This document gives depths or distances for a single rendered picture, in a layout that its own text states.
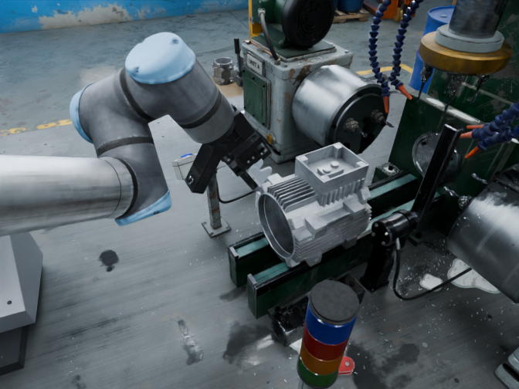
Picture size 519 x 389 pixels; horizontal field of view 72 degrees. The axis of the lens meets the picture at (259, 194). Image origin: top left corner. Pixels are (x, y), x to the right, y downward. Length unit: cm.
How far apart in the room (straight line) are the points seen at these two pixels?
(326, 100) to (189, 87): 60
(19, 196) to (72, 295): 66
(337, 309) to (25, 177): 36
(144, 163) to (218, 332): 48
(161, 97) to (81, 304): 63
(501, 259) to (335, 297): 44
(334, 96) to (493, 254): 56
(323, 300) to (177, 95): 35
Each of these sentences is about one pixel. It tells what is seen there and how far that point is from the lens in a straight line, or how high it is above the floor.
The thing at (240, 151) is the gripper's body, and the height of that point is 122.
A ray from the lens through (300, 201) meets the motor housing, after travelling 73.
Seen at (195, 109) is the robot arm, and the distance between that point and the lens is 57.
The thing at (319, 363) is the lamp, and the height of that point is 111.
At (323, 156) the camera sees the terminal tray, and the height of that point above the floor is 112.
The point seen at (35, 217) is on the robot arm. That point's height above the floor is 133.
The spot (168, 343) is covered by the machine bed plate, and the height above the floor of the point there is 80.
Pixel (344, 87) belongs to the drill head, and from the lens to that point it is 108.
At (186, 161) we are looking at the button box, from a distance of 89.
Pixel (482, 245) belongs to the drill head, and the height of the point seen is 105.
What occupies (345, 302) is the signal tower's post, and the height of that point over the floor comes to 122.
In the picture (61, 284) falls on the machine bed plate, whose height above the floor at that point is 80.
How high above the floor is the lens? 159
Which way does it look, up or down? 41 degrees down
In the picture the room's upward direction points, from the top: straight up
